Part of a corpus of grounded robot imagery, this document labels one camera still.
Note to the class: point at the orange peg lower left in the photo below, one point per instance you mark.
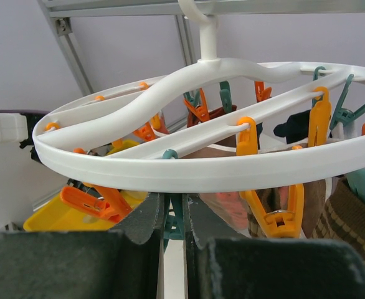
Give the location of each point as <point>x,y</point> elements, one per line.
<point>111,207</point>

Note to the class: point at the brown striped sock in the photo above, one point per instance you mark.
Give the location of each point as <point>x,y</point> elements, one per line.
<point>334,213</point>

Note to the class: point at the white round clip hanger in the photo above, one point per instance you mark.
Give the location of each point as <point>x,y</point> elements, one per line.
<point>164,164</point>

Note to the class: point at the teal clothes peg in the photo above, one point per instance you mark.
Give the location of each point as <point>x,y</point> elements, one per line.
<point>174,228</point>

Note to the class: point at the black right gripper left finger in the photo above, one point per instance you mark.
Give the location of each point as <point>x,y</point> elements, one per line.
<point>123,262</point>

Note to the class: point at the aluminium top crossbar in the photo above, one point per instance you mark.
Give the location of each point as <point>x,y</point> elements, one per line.
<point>123,7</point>

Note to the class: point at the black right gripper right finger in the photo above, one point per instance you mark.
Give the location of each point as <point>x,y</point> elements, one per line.
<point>222,263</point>

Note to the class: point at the yellow plastic tray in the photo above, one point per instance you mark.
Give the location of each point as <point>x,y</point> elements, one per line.
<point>57,216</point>

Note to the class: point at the yellow-orange clothes peg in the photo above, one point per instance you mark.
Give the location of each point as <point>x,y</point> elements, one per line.
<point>279,223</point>

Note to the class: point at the large brown sock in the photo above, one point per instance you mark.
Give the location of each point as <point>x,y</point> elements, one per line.
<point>220,155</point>

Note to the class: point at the black sock on hanger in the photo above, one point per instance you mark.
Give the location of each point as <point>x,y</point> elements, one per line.
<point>295,128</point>

